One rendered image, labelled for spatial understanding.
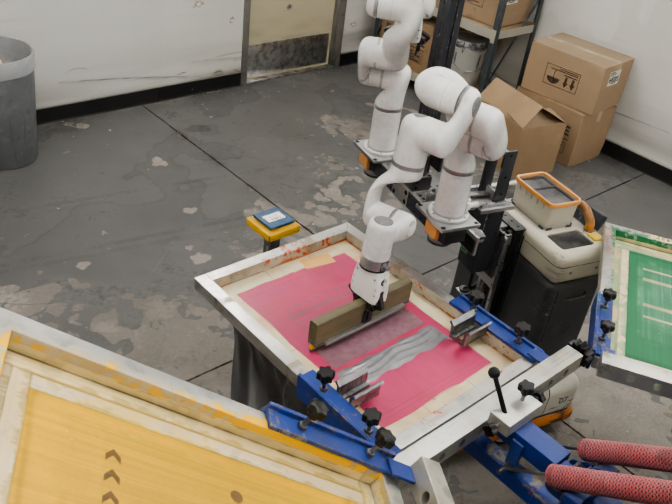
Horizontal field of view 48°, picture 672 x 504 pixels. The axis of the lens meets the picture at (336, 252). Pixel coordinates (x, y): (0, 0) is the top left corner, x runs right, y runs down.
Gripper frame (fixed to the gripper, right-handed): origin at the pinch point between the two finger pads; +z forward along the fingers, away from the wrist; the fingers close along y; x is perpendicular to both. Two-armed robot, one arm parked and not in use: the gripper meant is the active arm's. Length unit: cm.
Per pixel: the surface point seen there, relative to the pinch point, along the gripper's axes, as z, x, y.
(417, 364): 5.6, -3.1, -19.6
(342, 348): 6.3, 9.5, -3.7
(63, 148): 93, -56, 309
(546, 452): -2, 2, -62
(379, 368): 5.9, 6.9, -15.2
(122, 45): 43, -114, 346
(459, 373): 5.2, -10.0, -28.4
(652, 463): -13, -2, -81
